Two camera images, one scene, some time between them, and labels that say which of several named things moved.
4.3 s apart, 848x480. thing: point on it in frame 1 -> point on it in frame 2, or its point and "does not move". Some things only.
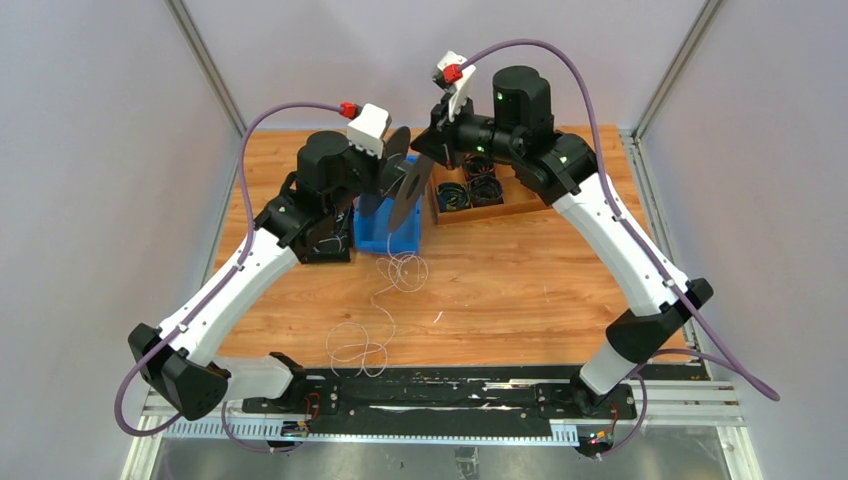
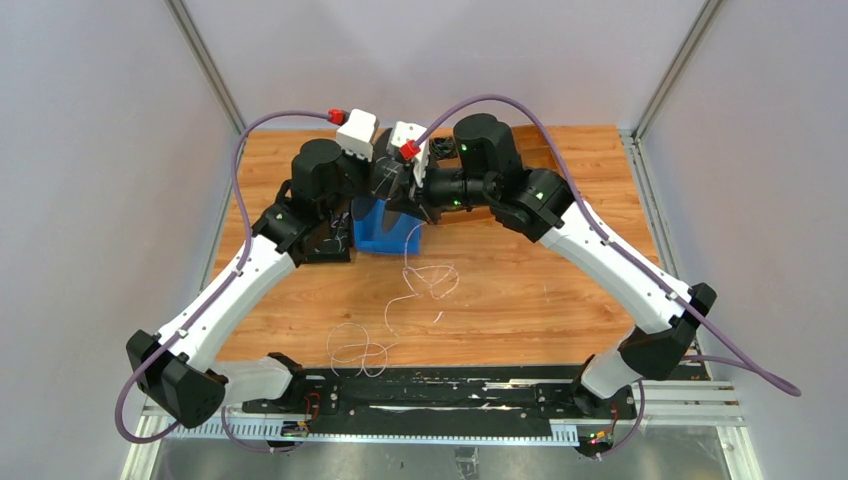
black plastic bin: x=329 y=238 does not move
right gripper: x=434 y=140 -> x=417 y=204
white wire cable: x=348 y=343 -> x=432 y=292
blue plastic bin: x=372 y=234 does not move
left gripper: x=376 y=165 does not move
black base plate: x=446 y=394 does not move
